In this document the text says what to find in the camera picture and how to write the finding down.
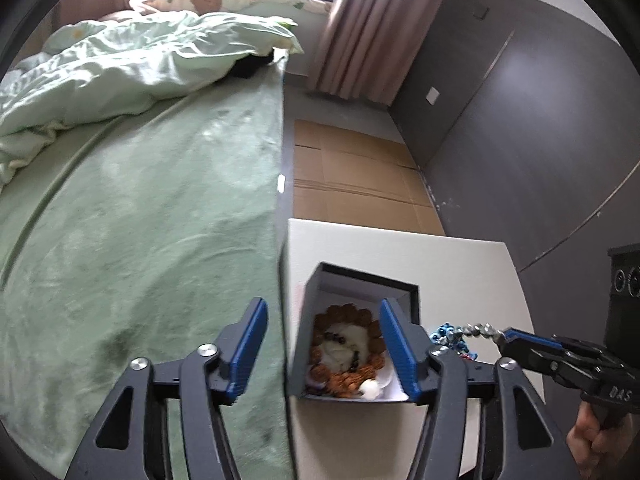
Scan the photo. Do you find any blue bead bracelet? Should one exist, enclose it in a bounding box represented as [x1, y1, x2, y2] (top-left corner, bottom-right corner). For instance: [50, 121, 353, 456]
[429, 323, 481, 362]

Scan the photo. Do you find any white bead brown tassel charm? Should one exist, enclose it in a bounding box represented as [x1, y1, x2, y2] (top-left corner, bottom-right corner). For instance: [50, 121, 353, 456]
[358, 379, 383, 402]

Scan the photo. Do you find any brown rudraksha bead bracelet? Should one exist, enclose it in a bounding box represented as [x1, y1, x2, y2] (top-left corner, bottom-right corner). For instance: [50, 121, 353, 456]
[307, 302, 388, 400]

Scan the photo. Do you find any black jewelry gift box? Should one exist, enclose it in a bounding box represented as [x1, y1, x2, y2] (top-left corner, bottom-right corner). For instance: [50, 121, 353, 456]
[288, 262, 420, 403]

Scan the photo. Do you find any person's right hand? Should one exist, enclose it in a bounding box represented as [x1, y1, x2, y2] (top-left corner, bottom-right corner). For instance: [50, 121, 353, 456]
[566, 402, 640, 480]

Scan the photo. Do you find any green bed sheet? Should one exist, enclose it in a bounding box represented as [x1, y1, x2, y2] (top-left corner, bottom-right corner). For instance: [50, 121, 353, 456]
[1, 63, 293, 479]

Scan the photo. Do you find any flattened cardboard sheet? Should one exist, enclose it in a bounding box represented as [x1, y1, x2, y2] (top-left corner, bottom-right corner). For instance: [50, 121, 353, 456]
[293, 119, 445, 235]

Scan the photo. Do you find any light green crumpled duvet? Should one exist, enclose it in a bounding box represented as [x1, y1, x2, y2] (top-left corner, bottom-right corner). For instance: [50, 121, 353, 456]
[1, 11, 303, 184]

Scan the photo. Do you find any pink curtain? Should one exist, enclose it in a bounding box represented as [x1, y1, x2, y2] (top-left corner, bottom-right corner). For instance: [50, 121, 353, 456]
[307, 0, 442, 106]

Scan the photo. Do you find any patterned pillow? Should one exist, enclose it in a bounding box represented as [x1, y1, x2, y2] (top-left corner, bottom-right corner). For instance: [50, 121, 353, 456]
[141, 0, 333, 14]

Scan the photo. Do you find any dark bead bracelet in box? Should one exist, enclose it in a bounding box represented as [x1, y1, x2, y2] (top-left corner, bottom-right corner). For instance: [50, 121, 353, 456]
[322, 328, 362, 373]

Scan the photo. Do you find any white wall socket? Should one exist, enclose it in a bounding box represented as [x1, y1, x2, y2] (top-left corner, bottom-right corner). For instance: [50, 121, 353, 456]
[425, 87, 439, 105]

